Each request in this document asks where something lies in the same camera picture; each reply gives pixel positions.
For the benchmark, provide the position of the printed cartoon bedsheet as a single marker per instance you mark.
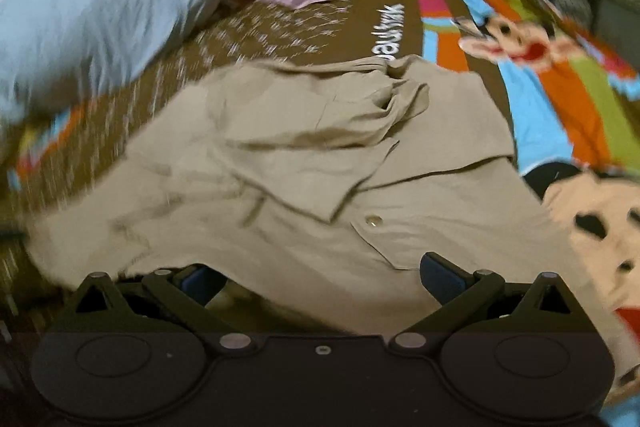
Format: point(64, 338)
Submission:
point(550, 107)

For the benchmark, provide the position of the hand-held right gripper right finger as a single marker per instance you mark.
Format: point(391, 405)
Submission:
point(440, 279)

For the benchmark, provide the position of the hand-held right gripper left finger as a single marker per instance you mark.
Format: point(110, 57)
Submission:
point(192, 283)

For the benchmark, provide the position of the beige hooded jacket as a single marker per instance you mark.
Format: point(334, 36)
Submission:
point(300, 187)

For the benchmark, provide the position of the grey rolled duvet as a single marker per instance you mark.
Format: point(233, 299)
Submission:
point(100, 7)

